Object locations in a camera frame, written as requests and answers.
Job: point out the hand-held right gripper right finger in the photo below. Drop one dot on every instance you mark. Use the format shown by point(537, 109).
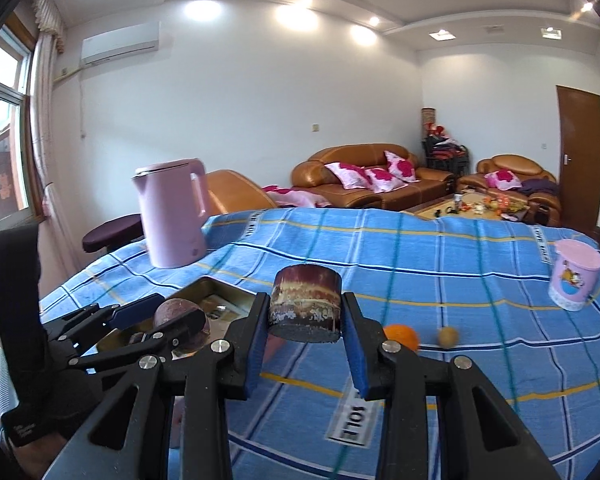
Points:
point(357, 347)

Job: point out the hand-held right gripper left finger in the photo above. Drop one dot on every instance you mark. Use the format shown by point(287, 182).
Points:
point(256, 347)

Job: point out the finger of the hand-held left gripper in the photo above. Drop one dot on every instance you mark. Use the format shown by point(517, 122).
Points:
point(130, 311)
point(185, 325)

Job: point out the purple passion fruit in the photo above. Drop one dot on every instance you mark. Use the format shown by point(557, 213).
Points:
point(172, 312)

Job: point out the pink metal tin box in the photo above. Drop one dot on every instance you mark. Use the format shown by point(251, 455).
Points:
point(220, 291)

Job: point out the small jar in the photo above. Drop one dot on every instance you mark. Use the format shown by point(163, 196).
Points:
point(305, 295)

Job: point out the orange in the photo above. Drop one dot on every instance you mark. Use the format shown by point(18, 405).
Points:
point(404, 336)

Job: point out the white mesh chair back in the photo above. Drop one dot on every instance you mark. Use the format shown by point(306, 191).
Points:
point(7, 380)

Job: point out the dark purple stool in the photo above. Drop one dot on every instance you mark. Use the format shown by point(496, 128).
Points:
point(112, 232)

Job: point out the small tan longan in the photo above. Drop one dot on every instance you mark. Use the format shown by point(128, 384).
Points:
point(448, 336)

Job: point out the pink electric kettle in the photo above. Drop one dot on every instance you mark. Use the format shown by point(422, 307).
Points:
point(170, 210)

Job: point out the blue plaid tablecloth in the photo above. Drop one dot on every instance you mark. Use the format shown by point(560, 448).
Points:
point(430, 260)

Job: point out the brown leather chair back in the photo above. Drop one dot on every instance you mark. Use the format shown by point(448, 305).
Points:
point(235, 190)

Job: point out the pale sheer curtain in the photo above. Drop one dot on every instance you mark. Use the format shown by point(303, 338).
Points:
point(45, 160)

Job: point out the wooden coffee table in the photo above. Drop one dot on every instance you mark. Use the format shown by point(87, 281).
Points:
point(430, 210)

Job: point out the pink red blanket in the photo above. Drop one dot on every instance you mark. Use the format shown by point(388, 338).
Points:
point(295, 195)

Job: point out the pink floral pillow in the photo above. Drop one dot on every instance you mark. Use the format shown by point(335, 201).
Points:
point(384, 180)
point(345, 175)
point(401, 165)
point(502, 179)

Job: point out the brown leather sofa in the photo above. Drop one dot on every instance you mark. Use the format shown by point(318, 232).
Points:
point(355, 152)

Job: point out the pile of assorted snacks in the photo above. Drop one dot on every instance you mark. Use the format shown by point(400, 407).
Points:
point(502, 204)

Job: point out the stack of dark chairs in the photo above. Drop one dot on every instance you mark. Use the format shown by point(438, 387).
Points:
point(447, 157)

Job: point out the pink cartoon bucket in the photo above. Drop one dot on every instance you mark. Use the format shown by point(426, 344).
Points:
point(575, 280)

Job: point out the red plush items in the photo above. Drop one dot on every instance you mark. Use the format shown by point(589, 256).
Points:
point(437, 131)

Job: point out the tall patterned cylinder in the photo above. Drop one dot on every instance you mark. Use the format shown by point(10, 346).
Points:
point(428, 120)

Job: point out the purple cloth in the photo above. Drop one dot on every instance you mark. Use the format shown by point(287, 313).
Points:
point(540, 187)

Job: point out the brown leather armchair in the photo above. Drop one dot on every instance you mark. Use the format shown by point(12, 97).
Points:
point(515, 162)

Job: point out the brown wooden door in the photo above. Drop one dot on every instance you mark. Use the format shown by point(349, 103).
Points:
point(580, 160)

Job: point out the square ceiling light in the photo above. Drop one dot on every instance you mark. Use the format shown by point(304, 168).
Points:
point(550, 31)
point(440, 34)

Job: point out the white wall air conditioner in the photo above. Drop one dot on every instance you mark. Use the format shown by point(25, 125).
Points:
point(120, 42)

